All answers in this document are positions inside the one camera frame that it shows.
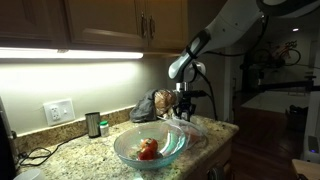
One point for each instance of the black appliance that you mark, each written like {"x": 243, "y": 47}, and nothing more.
{"x": 7, "y": 149}

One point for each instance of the red fruit in bowl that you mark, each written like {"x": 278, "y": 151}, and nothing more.
{"x": 146, "y": 154}
{"x": 149, "y": 142}

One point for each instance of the bagged bread loaf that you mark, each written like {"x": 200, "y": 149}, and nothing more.
{"x": 164, "y": 101}

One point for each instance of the upper wooden cabinet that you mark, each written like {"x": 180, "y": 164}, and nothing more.
{"x": 148, "y": 26}

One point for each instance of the under-cabinet light strip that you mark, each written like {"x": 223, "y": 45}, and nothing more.
{"x": 38, "y": 53}

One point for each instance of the stainless steel cup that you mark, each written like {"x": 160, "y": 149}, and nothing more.
{"x": 92, "y": 121}

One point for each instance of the white wall outlet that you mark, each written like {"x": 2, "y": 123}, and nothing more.
{"x": 58, "y": 112}

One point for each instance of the red bicycle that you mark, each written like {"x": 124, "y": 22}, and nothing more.
{"x": 277, "y": 56}

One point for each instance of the white lid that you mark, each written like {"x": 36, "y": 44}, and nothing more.
{"x": 33, "y": 174}

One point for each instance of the grey folded cloth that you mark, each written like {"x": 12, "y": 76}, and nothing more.
{"x": 144, "y": 110}

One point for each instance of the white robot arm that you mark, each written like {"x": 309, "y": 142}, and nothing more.
{"x": 232, "y": 22}

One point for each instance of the small green-lid jar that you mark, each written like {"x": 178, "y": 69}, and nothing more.
{"x": 104, "y": 128}

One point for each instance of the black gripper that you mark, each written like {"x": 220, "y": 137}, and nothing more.
{"x": 184, "y": 108}

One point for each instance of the clear glass bowl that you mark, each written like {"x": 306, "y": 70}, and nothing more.
{"x": 171, "y": 142}

